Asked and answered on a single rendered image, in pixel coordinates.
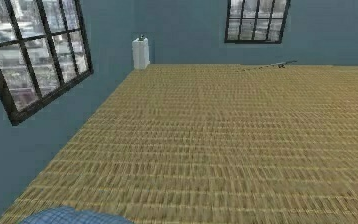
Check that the white stand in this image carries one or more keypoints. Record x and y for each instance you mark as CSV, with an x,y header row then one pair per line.
x,y
140,54

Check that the small dark container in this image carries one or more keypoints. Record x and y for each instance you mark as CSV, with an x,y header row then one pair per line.
x,y
141,37

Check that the small dark floor object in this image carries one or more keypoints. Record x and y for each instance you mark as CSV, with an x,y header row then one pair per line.
x,y
281,64

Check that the small black framed window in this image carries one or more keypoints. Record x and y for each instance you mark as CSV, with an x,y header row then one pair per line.
x,y
255,20

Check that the blue checked cushion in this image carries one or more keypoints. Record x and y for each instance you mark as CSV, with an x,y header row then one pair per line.
x,y
73,216

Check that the large black framed window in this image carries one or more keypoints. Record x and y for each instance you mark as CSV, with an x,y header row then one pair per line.
x,y
37,56

